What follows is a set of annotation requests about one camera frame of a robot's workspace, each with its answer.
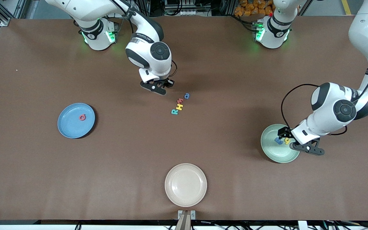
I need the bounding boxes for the green plate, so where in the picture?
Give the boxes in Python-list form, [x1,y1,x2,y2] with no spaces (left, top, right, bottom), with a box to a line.
[260,124,300,164]

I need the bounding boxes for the beige plate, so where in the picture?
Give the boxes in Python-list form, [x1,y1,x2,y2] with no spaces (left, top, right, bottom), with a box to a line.
[165,163,208,208]

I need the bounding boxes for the blue plate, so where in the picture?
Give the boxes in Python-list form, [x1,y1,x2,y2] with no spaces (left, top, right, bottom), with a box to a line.
[57,103,96,139]

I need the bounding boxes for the dark equipment rack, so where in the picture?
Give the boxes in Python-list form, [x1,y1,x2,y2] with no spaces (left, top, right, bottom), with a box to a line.
[163,0,226,17]

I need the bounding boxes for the brown table cover mat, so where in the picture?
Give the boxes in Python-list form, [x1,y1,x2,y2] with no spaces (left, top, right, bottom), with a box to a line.
[0,15,368,221]

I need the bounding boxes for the orange snack bags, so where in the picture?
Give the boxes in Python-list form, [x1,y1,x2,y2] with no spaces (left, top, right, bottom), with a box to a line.
[234,0,274,17]

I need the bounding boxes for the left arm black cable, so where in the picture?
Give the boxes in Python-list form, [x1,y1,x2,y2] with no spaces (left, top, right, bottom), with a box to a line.
[281,84,347,136]

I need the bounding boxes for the grey metal mounting bracket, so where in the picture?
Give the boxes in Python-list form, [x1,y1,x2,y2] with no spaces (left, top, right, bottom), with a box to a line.
[178,210,196,220]

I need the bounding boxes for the beige camera support post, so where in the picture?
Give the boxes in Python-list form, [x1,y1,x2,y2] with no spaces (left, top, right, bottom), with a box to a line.
[175,211,192,230]

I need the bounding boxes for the black table edge rail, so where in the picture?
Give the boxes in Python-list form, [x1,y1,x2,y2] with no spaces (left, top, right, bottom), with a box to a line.
[0,219,368,226]

